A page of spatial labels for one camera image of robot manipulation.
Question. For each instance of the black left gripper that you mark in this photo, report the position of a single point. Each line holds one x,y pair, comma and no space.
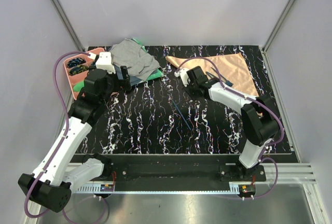
124,84

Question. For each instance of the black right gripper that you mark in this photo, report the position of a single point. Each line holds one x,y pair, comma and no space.
187,88

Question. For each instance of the blue plastic spoon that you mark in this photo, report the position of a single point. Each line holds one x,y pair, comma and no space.
227,82

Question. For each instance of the peach satin napkin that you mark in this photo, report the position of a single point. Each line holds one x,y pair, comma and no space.
233,67

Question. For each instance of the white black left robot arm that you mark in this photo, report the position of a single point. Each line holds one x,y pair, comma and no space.
49,185

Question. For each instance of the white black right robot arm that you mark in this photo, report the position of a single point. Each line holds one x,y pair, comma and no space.
260,123

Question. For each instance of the blue grey folded cloth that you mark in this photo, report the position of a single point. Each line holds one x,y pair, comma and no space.
135,80

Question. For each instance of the green item in tray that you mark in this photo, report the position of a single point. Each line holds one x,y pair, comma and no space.
78,86

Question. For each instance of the black marbled table mat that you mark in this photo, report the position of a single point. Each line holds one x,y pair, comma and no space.
144,120

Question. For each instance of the pink compartment tray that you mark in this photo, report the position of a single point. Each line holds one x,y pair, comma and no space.
92,74

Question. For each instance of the dark patterned socks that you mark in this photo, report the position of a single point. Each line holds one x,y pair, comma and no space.
76,66

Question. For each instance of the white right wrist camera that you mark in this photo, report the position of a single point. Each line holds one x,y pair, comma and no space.
182,74

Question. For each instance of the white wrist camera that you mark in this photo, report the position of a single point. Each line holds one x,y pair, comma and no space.
105,62
182,74

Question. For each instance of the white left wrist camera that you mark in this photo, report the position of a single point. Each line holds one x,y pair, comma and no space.
105,62

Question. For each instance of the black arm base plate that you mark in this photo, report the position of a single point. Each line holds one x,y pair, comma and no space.
184,170

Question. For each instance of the white slotted cable duct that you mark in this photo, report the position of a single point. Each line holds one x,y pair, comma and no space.
222,188

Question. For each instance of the aluminium frame rail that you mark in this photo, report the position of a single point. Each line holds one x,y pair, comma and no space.
290,173

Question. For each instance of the left aluminium frame post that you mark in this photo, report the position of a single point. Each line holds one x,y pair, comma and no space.
67,24

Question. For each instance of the aluminium frame post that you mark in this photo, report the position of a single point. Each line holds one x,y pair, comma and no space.
285,12
67,24

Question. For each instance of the right aluminium frame post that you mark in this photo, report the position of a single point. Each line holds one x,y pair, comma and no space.
285,12

